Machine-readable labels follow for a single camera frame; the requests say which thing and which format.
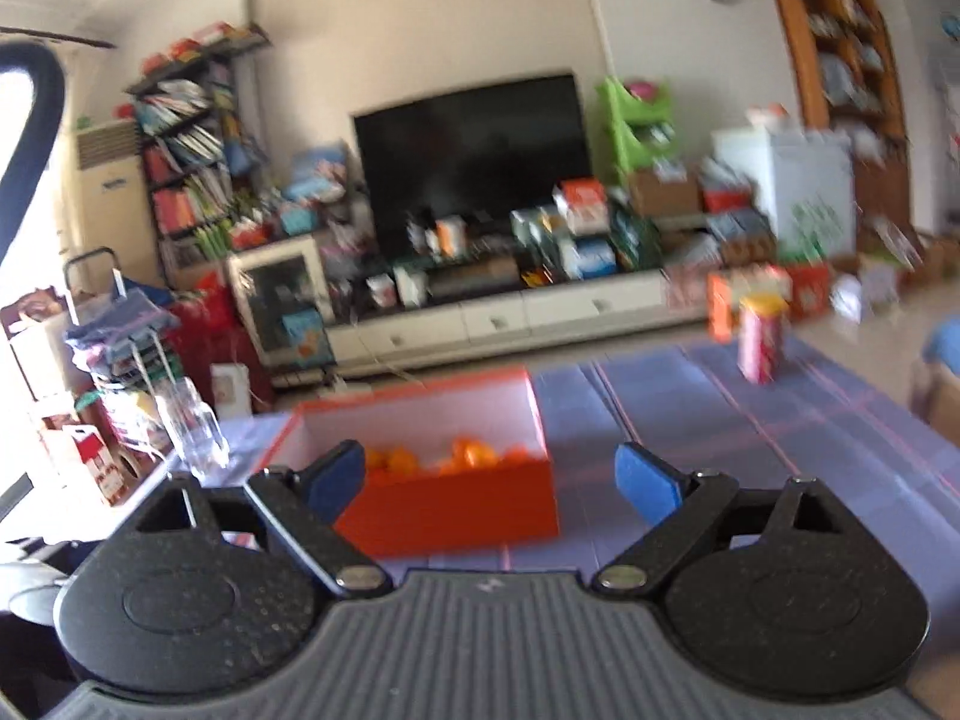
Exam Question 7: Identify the orange cardboard box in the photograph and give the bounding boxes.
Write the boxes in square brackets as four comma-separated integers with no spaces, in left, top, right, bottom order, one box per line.
[260,369,560,557]

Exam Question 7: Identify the large orange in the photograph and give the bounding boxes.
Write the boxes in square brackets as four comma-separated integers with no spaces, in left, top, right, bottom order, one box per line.
[446,436,501,472]

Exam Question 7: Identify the orange behind left finger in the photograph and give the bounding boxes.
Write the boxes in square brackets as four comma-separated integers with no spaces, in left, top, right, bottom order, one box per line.
[368,447,421,476]

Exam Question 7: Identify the clear glass jar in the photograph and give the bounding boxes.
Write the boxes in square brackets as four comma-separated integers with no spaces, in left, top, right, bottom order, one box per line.
[156,379,229,481]

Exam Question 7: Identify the white paper bag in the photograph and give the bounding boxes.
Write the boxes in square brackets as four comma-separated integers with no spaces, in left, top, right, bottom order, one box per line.
[210,362,252,421]

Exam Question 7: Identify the white TV cabinet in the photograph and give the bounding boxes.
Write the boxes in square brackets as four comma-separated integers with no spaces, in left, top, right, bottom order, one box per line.
[226,236,706,387]

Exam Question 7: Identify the red gift bag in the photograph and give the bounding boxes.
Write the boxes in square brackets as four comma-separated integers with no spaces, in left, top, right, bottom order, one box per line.
[171,271,275,413]

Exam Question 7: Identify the red yellow lidded canister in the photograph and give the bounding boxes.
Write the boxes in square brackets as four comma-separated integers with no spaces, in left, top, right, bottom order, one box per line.
[737,293,789,385]

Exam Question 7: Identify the orange gift box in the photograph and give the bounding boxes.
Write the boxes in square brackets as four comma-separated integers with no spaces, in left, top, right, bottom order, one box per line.
[706,265,793,343]

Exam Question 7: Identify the folding cart with cloths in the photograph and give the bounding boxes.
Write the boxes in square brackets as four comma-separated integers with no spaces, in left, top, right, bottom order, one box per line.
[62,247,184,426]

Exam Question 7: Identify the brown cardboard box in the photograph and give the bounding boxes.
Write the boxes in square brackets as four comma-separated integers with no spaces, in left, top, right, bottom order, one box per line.
[626,166,701,218]

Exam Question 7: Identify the white chest freezer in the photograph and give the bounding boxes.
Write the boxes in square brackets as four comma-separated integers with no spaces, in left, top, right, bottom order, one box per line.
[711,128,856,262]

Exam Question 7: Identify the green stacking storage bins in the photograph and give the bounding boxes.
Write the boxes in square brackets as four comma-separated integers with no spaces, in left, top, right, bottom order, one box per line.
[597,76,679,181]

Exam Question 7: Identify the white standing air conditioner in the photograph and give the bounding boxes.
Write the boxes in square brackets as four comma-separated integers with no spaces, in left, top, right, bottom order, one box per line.
[75,119,164,286]

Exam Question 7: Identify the black bookshelf with books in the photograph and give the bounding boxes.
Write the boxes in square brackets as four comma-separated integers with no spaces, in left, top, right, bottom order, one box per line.
[127,23,270,283]

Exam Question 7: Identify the black flat screen television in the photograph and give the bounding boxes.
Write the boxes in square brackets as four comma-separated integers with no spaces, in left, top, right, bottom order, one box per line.
[353,71,592,259]

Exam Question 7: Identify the wooden bookshelf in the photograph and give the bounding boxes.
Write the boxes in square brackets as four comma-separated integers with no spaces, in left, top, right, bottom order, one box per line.
[776,0,911,227]

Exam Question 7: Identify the black curved cable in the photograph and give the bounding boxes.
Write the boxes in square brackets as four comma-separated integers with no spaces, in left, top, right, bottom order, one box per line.
[0,40,68,263]

